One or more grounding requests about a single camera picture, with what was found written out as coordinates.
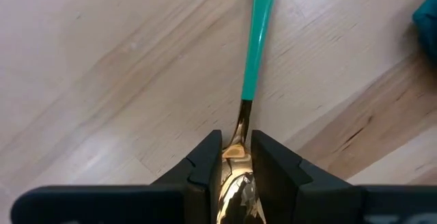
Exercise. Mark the dark green folded napkin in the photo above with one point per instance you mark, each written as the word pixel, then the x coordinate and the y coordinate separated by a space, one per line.
pixel 428 26

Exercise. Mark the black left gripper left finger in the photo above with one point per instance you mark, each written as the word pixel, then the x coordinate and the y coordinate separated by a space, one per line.
pixel 136 207

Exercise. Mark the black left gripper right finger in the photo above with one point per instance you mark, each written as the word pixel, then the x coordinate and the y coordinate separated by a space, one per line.
pixel 324 207

